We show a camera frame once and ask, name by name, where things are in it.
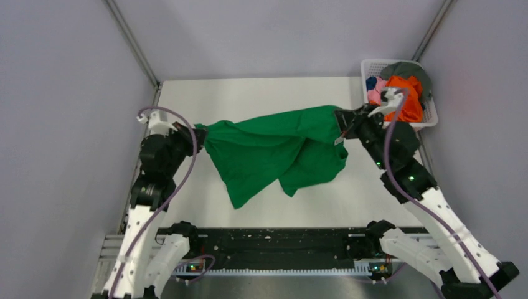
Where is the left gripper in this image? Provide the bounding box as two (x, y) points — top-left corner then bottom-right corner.
(164, 120), (209, 176)

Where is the pink garment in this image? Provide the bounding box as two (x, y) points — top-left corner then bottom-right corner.
(367, 77), (387, 105)

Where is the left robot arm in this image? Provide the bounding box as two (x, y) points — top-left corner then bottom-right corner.
(92, 122), (208, 298)

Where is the dark blue garment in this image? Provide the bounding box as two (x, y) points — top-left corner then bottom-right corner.
(365, 77), (378, 91)

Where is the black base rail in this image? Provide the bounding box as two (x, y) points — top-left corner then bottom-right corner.
(158, 227), (407, 273)

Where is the right corner aluminium post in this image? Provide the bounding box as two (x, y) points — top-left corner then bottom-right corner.
(412, 0), (458, 62)

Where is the left corner aluminium post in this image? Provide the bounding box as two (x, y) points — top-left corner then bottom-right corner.
(102, 0), (161, 89)

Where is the white plastic basket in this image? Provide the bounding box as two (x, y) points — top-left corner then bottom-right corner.
(361, 59), (438, 131)

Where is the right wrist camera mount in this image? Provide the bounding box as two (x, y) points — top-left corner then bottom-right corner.
(367, 87), (409, 117)

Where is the green t-shirt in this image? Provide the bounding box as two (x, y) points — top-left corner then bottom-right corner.
(196, 105), (348, 209)

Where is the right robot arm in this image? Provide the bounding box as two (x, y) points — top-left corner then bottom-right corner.
(333, 104), (519, 298)

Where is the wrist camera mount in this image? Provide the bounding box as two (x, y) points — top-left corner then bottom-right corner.
(136, 109), (177, 136)
(367, 87), (409, 117)

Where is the grey-green garment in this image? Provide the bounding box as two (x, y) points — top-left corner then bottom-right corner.
(379, 62), (433, 103)

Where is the orange t-shirt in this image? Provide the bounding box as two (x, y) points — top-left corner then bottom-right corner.
(385, 75), (423, 123)

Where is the white cable duct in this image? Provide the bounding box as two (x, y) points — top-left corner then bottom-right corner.
(169, 260), (372, 278)

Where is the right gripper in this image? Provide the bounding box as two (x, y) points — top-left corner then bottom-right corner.
(333, 103), (389, 170)

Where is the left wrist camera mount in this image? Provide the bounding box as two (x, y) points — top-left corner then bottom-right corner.
(136, 109), (177, 136)

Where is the corner aluminium post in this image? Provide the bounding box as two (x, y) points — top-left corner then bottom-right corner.
(412, 0), (458, 62)
(102, 0), (161, 89)

